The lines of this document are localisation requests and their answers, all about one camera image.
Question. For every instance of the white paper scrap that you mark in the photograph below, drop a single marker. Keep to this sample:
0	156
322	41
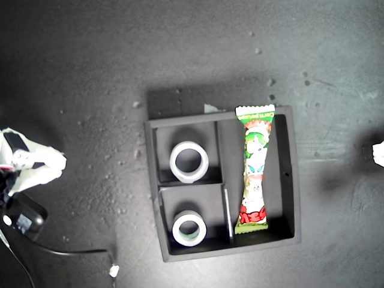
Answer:
210	108

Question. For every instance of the small black camera box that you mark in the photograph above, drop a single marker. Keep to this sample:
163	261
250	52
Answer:
28	217

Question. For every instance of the black tray with wells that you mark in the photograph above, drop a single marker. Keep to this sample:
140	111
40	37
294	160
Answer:
279	192

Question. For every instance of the snack bar printed wrapper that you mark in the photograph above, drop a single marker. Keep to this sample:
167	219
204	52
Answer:
255	168

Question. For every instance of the white tape roll green core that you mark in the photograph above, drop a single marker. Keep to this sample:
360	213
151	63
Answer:
177	237

